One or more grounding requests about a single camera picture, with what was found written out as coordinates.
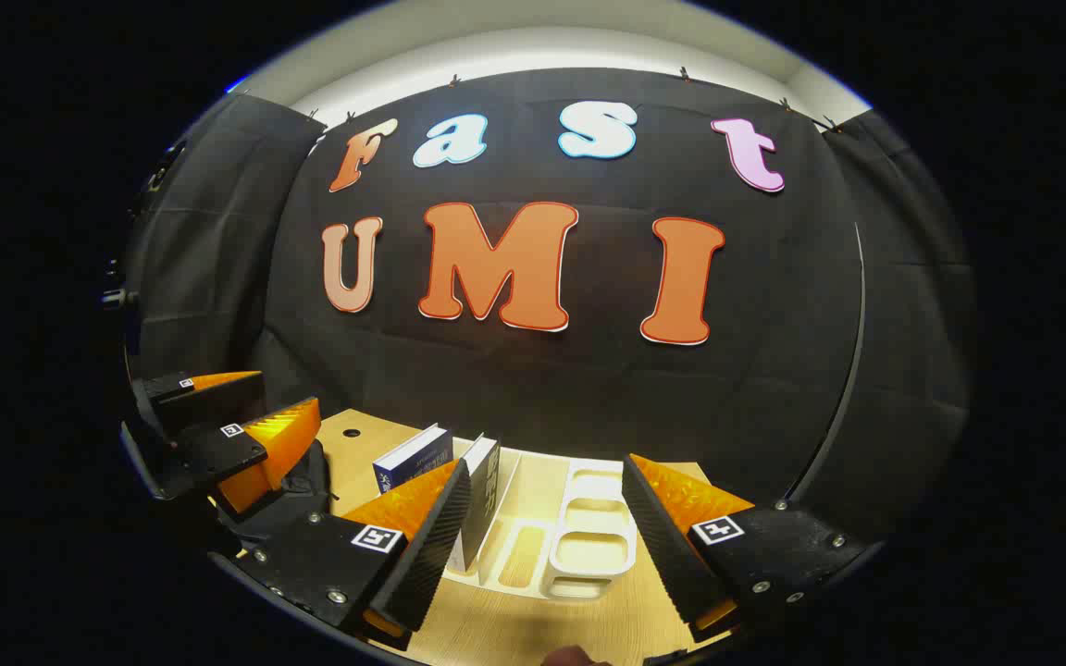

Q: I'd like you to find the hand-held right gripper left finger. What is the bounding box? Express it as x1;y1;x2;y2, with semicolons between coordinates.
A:
209;458;474;641

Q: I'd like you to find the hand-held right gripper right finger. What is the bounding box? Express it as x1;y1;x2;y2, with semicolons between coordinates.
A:
621;453;876;644

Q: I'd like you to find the white bookshelf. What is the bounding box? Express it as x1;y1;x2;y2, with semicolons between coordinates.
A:
445;444;640;602

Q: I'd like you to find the black schoolbag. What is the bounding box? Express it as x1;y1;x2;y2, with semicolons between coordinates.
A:
218;442;338;556

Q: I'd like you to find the portrait cover book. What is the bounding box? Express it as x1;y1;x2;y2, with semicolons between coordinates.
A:
448;435;502;574

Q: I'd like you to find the blue cover book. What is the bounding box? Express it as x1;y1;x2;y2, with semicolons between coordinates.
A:
372;423;454;496

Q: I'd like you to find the thin grey pole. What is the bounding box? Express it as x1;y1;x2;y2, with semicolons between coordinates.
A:
787;220;867;505

